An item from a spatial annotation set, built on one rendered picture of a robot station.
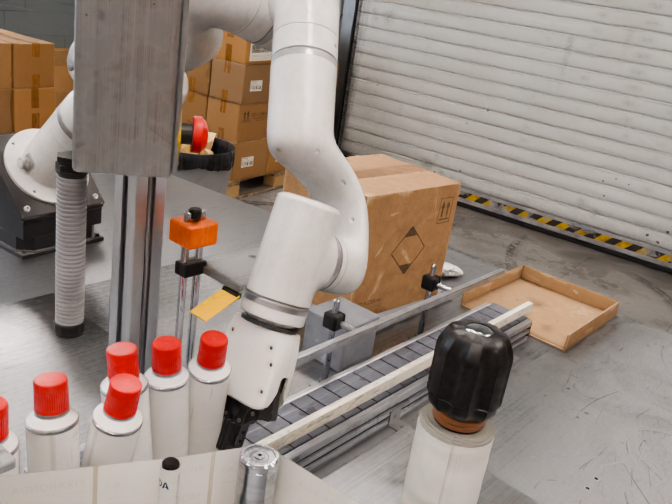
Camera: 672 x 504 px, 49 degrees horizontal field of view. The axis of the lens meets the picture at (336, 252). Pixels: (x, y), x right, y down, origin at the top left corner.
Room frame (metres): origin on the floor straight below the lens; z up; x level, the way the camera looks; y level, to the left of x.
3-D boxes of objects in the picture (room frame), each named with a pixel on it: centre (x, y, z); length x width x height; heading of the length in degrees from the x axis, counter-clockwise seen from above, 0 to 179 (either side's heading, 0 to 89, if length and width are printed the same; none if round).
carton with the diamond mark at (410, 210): (1.52, -0.06, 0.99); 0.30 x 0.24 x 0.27; 137
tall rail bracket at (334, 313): (1.11, -0.03, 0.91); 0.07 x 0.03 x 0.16; 53
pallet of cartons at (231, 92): (5.26, 0.82, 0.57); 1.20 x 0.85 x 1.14; 150
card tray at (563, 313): (1.59, -0.50, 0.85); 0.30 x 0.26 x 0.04; 143
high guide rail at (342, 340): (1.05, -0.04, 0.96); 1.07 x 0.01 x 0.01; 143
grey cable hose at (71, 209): (0.73, 0.29, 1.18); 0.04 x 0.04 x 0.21
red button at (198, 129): (0.74, 0.16, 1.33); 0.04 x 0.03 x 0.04; 18
